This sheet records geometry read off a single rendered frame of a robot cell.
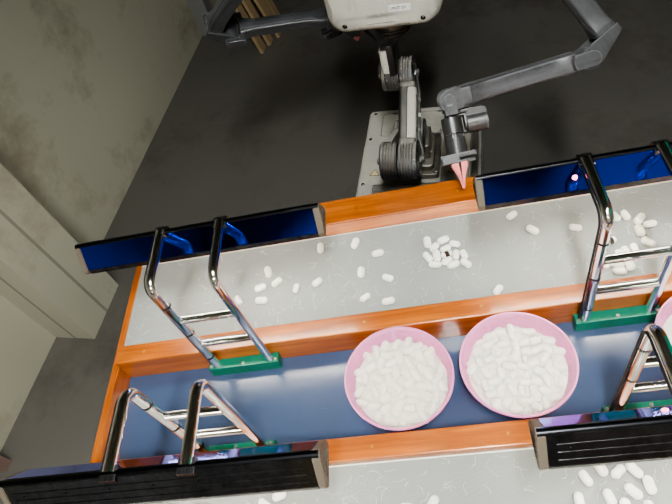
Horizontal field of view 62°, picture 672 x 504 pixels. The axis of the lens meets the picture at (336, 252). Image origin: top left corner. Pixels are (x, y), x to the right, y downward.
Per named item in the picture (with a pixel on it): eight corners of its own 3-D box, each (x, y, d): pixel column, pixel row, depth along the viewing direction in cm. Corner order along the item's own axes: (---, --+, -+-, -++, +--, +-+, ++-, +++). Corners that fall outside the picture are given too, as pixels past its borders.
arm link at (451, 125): (439, 118, 164) (440, 114, 158) (463, 113, 163) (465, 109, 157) (443, 141, 164) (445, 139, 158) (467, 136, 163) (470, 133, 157)
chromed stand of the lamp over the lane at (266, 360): (221, 317, 170) (149, 225, 135) (284, 308, 167) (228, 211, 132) (214, 376, 159) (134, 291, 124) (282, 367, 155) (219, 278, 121)
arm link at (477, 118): (438, 94, 162) (442, 95, 154) (478, 85, 161) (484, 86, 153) (445, 135, 166) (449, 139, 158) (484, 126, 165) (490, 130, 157)
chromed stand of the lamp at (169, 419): (205, 451, 146) (113, 381, 111) (279, 444, 143) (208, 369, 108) (195, 532, 134) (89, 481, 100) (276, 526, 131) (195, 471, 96)
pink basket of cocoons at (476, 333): (441, 358, 146) (438, 341, 139) (532, 313, 148) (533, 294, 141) (498, 451, 130) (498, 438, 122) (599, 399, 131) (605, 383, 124)
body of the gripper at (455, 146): (477, 155, 157) (472, 129, 157) (440, 163, 159) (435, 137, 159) (476, 157, 163) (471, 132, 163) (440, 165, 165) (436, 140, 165)
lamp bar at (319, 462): (26, 472, 113) (1, 461, 107) (329, 442, 102) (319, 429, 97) (13, 515, 108) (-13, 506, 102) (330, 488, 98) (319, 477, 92)
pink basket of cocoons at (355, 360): (350, 350, 154) (342, 333, 146) (448, 337, 149) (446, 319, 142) (354, 448, 138) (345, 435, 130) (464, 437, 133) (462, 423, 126)
